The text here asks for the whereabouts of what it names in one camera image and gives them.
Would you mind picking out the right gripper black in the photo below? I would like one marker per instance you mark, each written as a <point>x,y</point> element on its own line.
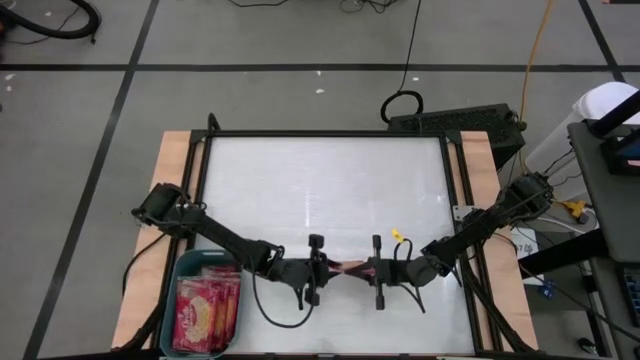
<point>395,272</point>

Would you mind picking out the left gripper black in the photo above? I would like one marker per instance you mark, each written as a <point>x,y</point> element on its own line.
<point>300,274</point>

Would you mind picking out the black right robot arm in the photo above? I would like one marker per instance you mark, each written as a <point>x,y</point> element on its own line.
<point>485,220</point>

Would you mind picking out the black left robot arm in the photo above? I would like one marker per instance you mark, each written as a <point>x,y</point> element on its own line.
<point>220,237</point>

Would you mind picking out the small yellow tag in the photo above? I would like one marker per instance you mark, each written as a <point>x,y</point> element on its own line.
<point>397,235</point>

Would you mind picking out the teal plastic basket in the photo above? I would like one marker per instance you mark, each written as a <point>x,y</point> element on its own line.
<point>200,259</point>

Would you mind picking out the white paper sheet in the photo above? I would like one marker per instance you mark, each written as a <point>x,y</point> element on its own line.
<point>525,247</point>

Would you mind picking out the black perforated equipment case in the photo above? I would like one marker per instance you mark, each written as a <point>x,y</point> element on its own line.
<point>450,122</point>

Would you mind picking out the small blue connector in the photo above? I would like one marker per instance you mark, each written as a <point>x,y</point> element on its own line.
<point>549,289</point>

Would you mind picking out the black desk leg bar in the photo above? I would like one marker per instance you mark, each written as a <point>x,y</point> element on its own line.
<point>565,250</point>

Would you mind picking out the yellow plug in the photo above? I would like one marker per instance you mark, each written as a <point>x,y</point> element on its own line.
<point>575,207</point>

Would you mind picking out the black side desk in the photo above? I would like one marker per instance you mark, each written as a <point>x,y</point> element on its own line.
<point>600,210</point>

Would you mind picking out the dark keyboard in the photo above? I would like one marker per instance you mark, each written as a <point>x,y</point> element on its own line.
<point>634,300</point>

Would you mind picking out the black device with screen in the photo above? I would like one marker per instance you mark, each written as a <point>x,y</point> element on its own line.
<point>617,155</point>

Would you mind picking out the dark blue bar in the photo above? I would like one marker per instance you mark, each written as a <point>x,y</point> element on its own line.
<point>615,117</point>

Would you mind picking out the white bin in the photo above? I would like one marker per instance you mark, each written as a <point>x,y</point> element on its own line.
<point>607,97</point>

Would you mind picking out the short black post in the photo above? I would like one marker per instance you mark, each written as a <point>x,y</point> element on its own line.
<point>213,124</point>

